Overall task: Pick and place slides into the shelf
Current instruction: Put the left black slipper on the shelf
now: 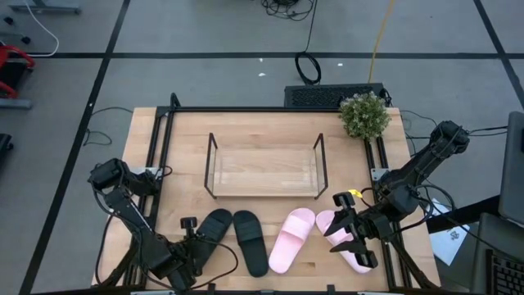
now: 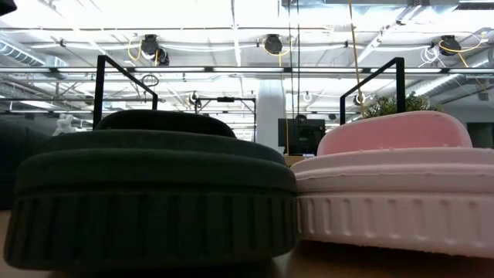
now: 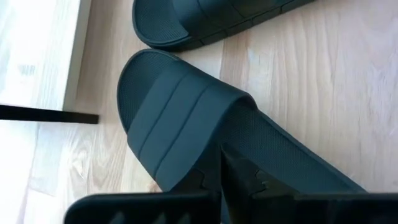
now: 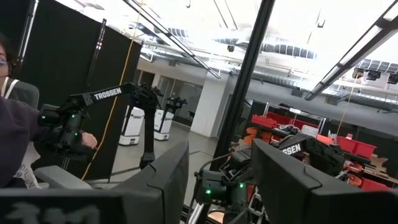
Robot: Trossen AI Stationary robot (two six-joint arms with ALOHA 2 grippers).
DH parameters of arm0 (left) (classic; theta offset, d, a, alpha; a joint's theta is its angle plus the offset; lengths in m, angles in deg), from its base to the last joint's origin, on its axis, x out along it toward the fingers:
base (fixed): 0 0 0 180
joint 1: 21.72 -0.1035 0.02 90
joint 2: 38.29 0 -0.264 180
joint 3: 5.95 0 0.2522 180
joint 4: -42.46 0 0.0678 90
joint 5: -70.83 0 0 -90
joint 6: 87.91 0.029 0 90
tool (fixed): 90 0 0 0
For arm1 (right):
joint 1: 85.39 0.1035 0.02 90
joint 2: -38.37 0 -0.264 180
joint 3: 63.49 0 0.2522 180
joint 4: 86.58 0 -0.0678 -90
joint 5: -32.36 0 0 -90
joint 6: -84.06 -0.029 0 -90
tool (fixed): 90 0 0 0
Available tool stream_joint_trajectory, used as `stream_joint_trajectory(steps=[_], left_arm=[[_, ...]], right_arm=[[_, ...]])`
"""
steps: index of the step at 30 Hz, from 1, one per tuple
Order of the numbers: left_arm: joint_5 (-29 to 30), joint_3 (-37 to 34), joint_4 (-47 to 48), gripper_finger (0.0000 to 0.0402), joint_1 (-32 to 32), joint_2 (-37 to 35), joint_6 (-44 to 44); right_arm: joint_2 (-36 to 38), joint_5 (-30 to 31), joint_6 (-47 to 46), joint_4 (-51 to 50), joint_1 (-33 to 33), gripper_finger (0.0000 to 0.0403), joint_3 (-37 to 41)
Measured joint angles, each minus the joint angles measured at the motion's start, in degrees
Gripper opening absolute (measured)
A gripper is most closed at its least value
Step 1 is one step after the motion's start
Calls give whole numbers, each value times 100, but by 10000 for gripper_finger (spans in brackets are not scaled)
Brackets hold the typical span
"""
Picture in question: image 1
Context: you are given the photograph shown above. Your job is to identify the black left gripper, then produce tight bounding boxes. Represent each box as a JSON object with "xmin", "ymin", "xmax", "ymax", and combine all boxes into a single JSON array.
[{"xmin": 163, "ymin": 216, "xmax": 206, "ymax": 293}]

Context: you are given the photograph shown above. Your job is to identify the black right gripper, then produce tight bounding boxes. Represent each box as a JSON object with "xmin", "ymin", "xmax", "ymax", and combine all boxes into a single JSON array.
[{"xmin": 323, "ymin": 191, "xmax": 394, "ymax": 270}]

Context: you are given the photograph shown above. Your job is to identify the pink slide sandal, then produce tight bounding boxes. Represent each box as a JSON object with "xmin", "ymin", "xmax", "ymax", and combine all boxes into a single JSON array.
[
  {"xmin": 314, "ymin": 209, "xmax": 373, "ymax": 275},
  {"xmin": 268, "ymin": 207, "xmax": 317, "ymax": 275}
]

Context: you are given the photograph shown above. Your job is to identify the black slide sandal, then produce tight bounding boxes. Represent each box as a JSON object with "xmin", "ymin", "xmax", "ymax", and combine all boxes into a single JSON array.
[
  {"xmin": 195, "ymin": 207, "xmax": 234, "ymax": 263},
  {"xmin": 232, "ymin": 210, "xmax": 270, "ymax": 278}
]

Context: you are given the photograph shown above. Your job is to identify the black-framed wooden shoe shelf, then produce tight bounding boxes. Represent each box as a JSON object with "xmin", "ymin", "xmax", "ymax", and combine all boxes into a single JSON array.
[{"xmin": 203, "ymin": 131, "xmax": 330, "ymax": 201}]

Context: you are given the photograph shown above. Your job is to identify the white printed paper sheet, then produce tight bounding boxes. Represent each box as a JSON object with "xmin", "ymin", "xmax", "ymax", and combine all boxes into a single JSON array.
[{"xmin": 425, "ymin": 198, "xmax": 472, "ymax": 266}]

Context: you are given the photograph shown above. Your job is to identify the black desk edge bar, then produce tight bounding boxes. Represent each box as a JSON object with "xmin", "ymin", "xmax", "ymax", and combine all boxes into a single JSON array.
[{"xmin": 425, "ymin": 195, "xmax": 501, "ymax": 234}]

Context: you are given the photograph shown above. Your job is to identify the green artificial potted plant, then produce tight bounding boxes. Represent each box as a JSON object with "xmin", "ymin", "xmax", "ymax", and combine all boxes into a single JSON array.
[{"xmin": 338, "ymin": 90, "xmax": 392, "ymax": 143}]

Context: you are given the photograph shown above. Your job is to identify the black vented computer case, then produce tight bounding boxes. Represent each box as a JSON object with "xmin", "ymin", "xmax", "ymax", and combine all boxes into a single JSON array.
[{"xmin": 283, "ymin": 82, "xmax": 388, "ymax": 110}]

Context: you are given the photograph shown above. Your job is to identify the grey open laptop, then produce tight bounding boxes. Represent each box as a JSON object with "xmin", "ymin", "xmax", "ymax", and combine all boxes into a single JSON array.
[{"xmin": 470, "ymin": 110, "xmax": 524, "ymax": 295}]

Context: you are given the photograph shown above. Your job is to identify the black chair base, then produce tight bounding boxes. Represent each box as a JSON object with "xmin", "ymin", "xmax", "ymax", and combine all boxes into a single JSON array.
[{"xmin": 0, "ymin": 133, "xmax": 14, "ymax": 165}]

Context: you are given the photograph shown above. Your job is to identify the grey floor bar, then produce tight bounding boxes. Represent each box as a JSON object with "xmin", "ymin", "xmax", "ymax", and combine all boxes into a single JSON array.
[{"xmin": 0, "ymin": 98, "xmax": 33, "ymax": 110}]

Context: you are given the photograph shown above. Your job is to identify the red and black chair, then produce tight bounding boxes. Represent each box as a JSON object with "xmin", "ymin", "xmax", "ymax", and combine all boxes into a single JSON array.
[{"xmin": 0, "ymin": 43, "xmax": 37, "ymax": 99}]

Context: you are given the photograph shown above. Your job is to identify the grey desk foot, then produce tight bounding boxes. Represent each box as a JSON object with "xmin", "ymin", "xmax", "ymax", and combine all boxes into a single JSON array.
[{"xmin": 7, "ymin": 0, "xmax": 82, "ymax": 16}]

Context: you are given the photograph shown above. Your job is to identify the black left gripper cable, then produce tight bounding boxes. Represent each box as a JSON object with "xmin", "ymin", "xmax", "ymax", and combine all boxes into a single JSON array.
[{"xmin": 192, "ymin": 237, "xmax": 240, "ymax": 290}]

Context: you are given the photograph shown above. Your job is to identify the black aluminium table frame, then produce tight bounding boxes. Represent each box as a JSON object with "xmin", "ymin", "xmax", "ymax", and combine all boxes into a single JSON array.
[{"xmin": 96, "ymin": 92, "xmax": 441, "ymax": 295}]

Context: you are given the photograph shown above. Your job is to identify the black coiled hanging cable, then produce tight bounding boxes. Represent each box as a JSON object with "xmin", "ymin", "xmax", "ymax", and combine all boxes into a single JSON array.
[{"xmin": 294, "ymin": 0, "xmax": 323, "ymax": 86}]

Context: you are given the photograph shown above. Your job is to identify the thin black floor cable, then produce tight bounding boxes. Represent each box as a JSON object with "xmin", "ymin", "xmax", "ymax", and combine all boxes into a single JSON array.
[{"xmin": 83, "ymin": 106, "xmax": 135, "ymax": 148}]

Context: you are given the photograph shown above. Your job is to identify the black right arm supply cables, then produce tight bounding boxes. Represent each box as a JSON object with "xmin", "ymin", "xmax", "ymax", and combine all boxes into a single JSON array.
[{"xmin": 400, "ymin": 108, "xmax": 508, "ymax": 143}]

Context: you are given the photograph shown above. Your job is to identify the yellow hanging cable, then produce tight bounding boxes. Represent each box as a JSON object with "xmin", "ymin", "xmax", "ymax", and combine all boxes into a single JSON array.
[{"xmin": 367, "ymin": 0, "xmax": 397, "ymax": 84}]

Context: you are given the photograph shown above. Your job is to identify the black tangled cable bundle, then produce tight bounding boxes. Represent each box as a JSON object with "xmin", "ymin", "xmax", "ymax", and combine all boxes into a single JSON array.
[{"xmin": 260, "ymin": 0, "xmax": 317, "ymax": 22}]

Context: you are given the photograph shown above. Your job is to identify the white floor cable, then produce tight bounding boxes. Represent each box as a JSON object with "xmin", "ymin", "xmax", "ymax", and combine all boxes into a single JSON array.
[{"xmin": 22, "ymin": 0, "xmax": 61, "ymax": 57}]

